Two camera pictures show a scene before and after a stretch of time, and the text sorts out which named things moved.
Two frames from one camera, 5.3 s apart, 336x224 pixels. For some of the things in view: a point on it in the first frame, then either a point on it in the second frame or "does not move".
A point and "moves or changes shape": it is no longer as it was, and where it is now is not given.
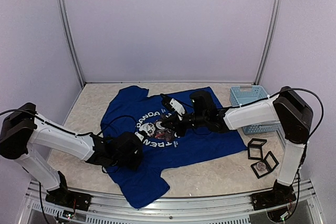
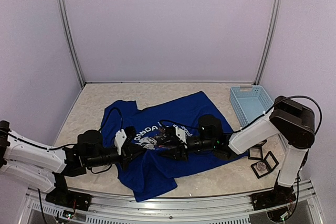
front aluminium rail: [176, 210] does not move
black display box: [254, 148] does not move
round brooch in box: [261, 166] does not move
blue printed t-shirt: [187, 129] moves or changes shape
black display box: [265, 166] does not move
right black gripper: [175, 126] to [178, 152]
